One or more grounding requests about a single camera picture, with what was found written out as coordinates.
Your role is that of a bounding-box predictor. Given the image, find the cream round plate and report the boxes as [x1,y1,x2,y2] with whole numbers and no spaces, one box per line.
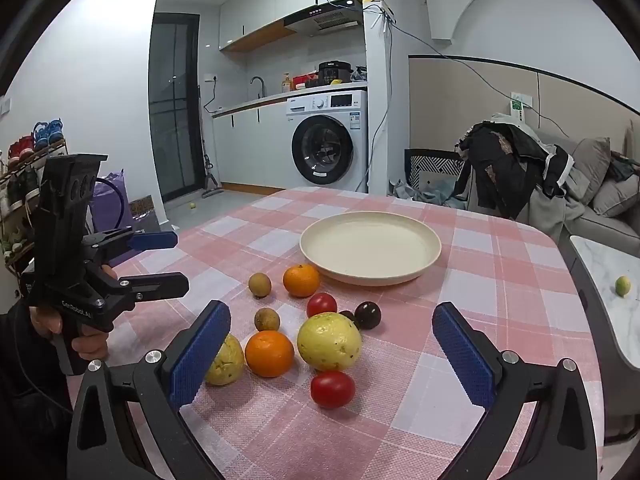
[299,211,442,287]

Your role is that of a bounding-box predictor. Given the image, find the pink checked tablecloth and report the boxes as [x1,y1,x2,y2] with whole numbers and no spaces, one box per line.
[65,186,603,480]

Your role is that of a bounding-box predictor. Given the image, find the grey garment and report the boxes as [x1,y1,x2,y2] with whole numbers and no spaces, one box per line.
[515,130,586,261]

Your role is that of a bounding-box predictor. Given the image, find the black pressure cooker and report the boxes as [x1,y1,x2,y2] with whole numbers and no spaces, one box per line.
[318,60,354,86]

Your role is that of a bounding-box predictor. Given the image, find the purple plastic bag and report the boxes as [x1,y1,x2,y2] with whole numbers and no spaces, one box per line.
[91,170,136,233]

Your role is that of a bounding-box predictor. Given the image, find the white marble side table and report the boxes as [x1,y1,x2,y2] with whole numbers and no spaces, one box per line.
[570,235,640,376]

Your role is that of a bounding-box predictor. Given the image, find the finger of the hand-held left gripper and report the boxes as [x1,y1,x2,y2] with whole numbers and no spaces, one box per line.
[82,229,179,261]
[102,272,190,306]

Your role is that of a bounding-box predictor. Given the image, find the dark clothes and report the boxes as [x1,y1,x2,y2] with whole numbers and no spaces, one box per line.
[607,152,640,183]

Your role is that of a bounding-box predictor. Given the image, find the black jacket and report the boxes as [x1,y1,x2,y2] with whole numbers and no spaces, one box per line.
[454,121,576,221]

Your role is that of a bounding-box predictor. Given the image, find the grey-blue plastic bags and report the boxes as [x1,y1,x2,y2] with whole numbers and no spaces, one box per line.
[390,172,471,211]

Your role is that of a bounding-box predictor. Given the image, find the orange mandarin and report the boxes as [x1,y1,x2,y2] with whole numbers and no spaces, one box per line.
[244,330,295,378]
[283,263,321,298]

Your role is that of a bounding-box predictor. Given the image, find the white wall cabinets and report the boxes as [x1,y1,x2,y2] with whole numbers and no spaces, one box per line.
[218,0,381,53]

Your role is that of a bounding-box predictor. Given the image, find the person's left hand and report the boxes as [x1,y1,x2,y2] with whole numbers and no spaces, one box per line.
[29,307,110,361]

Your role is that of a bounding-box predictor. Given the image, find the black cable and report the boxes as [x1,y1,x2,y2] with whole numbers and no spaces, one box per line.
[95,176,129,231]

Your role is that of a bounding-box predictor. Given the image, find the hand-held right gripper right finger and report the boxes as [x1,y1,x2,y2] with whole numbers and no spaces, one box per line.
[431,302,601,480]

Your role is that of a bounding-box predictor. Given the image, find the yellow passion fruit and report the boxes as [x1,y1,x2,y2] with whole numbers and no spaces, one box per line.
[297,312,362,372]

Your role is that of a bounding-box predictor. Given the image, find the shoe rack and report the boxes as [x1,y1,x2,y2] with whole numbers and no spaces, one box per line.
[0,137,68,271]

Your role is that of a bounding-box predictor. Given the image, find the silver range hood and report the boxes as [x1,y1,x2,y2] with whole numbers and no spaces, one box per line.
[284,0,364,37]

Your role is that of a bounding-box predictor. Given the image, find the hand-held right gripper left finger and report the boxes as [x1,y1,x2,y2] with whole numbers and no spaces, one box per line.
[67,300,233,480]

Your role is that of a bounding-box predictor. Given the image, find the brown printed box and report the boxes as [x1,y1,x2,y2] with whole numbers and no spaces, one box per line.
[129,195,161,226]

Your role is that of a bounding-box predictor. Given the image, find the black white patterned basket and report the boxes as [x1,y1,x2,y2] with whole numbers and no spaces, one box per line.
[404,148,466,193]

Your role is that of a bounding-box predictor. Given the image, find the person's left forearm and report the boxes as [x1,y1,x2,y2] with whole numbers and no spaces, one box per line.
[0,300,81,480]

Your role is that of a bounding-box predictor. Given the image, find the grey sofa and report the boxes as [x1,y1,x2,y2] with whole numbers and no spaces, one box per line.
[465,120,640,261]

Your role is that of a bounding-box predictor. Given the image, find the grey cushion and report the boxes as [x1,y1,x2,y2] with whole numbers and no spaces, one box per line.
[592,172,640,218]
[570,137,612,206]

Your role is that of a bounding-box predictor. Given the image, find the floor mop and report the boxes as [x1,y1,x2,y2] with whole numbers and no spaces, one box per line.
[199,85,226,198]

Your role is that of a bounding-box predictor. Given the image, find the white base cabinets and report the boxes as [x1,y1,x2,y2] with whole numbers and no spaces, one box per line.
[211,92,291,192]

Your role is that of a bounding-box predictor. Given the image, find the white washing machine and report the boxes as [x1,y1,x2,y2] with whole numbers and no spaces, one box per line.
[286,90,369,193]

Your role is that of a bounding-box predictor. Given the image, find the dark glass door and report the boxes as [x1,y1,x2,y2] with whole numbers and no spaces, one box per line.
[149,12,201,206]

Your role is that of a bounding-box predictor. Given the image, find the red tomato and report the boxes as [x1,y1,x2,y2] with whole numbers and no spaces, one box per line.
[310,370,356,409]
[306,292,338,319]

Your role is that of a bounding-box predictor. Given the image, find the brown longan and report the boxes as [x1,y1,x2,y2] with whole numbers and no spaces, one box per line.
[248,272,272,299]
[254,307,281,332]

